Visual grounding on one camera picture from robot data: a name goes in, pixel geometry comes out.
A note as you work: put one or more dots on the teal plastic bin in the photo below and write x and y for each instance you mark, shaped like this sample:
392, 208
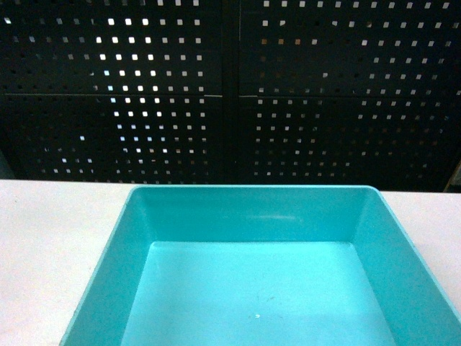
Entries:
261, 265

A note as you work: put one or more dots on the black perforated metal panel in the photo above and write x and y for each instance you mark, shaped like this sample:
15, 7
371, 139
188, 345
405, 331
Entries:
232, 92

